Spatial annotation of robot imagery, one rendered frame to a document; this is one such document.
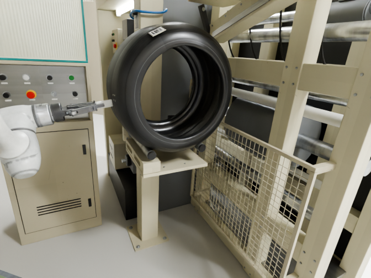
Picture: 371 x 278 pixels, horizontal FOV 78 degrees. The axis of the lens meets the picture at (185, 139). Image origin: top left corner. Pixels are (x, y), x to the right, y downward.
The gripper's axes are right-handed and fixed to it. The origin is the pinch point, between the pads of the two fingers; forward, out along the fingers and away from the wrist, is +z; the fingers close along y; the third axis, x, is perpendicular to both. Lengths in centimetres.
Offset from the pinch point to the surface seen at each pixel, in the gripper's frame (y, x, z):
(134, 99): -12.8, -2.7, 10.7
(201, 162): -8, 40, 43
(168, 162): -1.6, 37.5, 26.1
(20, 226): 58, 88, -66
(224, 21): 8, -30, 69
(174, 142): -12.9, 20.7, 25.9
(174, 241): 19, 119, 31
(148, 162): -9.0, 29.5, 13.0
